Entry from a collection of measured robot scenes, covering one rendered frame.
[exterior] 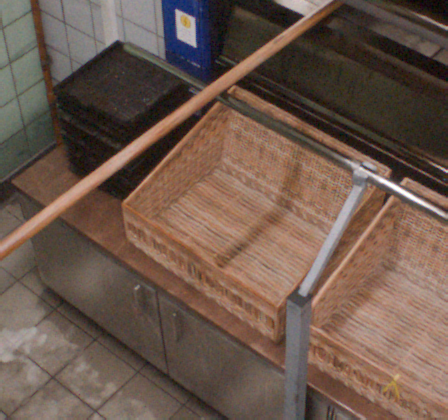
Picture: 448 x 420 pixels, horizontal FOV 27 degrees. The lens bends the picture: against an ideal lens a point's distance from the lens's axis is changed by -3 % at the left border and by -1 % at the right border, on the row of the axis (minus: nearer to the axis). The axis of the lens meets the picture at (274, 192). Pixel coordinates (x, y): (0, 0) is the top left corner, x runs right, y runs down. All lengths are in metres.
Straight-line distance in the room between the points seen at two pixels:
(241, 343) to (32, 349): 0.98
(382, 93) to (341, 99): 0.13
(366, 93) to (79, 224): 0.91
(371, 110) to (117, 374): 1.25
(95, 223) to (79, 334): 0.60
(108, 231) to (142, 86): 0.42
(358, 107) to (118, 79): 0.70
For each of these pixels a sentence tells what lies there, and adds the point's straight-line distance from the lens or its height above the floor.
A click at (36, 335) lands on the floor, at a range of 3.28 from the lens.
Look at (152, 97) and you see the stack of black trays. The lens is 2.66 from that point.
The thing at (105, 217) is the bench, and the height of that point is 0.58.
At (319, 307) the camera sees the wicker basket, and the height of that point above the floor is 0.70.
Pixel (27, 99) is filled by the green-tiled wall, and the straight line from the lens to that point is 3.58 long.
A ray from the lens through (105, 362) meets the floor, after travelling 3.18.
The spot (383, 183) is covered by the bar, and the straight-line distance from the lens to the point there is 2.03.
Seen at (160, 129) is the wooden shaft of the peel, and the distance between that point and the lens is 2.10.
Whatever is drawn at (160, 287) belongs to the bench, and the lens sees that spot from 2.60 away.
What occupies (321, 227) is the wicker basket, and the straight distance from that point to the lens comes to 2.71.
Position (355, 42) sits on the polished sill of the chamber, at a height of 1.17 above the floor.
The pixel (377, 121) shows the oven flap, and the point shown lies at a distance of 2.48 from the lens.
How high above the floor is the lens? 2.59
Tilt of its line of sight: 46 degrees down
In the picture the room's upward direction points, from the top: 1 degrees clockwise
